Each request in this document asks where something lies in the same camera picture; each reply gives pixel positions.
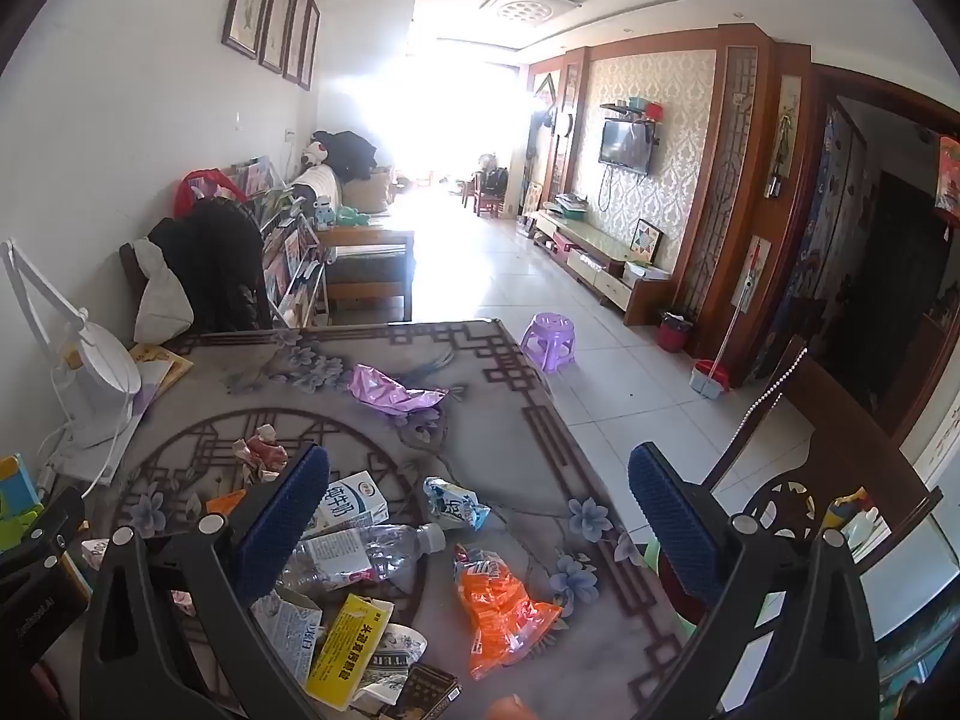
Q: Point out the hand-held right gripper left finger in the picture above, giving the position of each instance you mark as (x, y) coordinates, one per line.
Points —
(285, 517)

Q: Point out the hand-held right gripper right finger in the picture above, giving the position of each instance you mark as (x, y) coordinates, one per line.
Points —
(667, 517)

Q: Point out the brown paper wrapper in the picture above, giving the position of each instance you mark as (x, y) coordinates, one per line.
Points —
(261, 454)

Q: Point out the white milk carton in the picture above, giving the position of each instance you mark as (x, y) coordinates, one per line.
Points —
(356, 499)

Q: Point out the clear plastic bottle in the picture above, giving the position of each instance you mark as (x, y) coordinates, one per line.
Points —
(360, 559)

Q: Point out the torn white green carton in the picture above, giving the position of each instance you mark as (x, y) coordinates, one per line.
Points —
(289, 637)

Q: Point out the yellow medicine box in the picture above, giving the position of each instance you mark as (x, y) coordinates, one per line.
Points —
(349, 649)

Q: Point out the pink plastic bag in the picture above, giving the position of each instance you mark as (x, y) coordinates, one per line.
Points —
(390, 390)

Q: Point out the blue white snack bag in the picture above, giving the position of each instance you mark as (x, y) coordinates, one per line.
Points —
(454, 502)

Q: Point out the printed paper cup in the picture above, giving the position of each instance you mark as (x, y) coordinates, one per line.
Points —
(397, 652)

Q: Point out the orange snack bag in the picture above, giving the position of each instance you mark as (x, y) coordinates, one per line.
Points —
(499, 607)

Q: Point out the dark cigarette box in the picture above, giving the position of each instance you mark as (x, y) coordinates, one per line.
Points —
(424, 691)

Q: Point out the colourful toy board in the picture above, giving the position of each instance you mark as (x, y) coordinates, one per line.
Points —
(15, 495)

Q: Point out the carved wooden dining chair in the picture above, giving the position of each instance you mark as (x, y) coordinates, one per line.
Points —
(825, 420)

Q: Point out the red floor bin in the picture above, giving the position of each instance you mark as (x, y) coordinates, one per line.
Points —
(675, 331)

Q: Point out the small white bottle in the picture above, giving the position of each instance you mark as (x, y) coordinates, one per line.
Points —
(862, 526)

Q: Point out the yellow book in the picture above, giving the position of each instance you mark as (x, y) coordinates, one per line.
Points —
(161, 364)

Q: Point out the purple plastic stool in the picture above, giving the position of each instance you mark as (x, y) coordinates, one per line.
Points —
(547, 341)

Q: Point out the white desk lamp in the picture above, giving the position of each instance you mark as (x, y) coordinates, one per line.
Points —
(97, 375)

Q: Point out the television cabinet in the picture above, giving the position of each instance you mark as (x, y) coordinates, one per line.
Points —
(600, 270)

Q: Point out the white cloth bag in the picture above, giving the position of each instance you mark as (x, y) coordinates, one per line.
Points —
(161, 292)

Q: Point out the magazine rack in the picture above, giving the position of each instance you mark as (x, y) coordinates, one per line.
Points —
(289, 255)

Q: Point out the wooden sofa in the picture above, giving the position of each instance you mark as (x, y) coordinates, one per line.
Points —
(375, 270)

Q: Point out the black jacket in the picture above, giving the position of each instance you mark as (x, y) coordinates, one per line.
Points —
(217, 262)

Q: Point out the teal plush toy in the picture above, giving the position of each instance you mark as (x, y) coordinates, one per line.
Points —
(341, 214)

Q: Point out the red bag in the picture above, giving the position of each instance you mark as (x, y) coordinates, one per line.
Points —
(202, 187)

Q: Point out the black white plush toy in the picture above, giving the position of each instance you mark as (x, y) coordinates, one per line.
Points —
(319, 154)

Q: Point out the small wooden chair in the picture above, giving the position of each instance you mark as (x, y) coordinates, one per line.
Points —
(484, 199)

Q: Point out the square ceiling light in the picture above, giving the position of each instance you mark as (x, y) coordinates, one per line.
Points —
(529, 9)

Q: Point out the wall television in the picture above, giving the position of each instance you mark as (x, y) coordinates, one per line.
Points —
(624, 146)

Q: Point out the hanging wall scroll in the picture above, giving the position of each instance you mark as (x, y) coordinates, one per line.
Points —
(786, 135)

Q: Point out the wall shelf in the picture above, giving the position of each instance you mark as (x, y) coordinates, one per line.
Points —
(634, 111)

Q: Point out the framed wall picture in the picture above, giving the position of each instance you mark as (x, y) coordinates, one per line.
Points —
(279, 11)
(298, 30)
(310, 45)
(251, 0)

